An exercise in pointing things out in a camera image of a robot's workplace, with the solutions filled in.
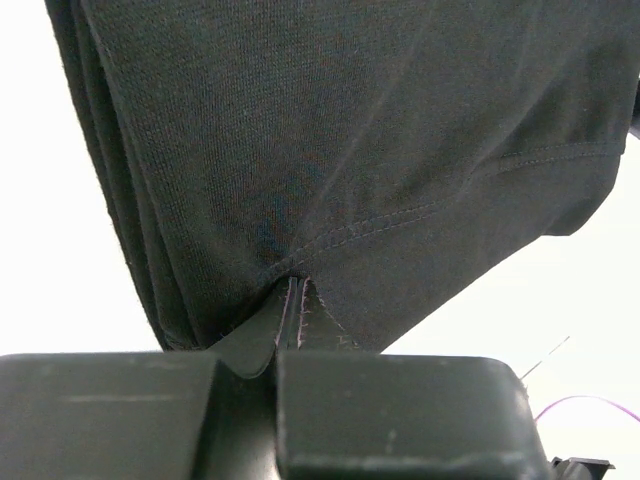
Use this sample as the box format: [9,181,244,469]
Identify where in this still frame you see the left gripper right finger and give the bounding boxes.
[276,278,551,479]

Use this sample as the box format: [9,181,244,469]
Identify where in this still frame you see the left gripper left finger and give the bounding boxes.
[1,279,298,479]

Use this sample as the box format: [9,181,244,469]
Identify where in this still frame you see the black skirt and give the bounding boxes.
[46,1,639,350]

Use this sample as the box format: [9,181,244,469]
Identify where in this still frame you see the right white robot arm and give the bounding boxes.
[550,457,616,480]

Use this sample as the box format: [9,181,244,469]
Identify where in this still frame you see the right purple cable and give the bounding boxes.
[535,394,640,424]

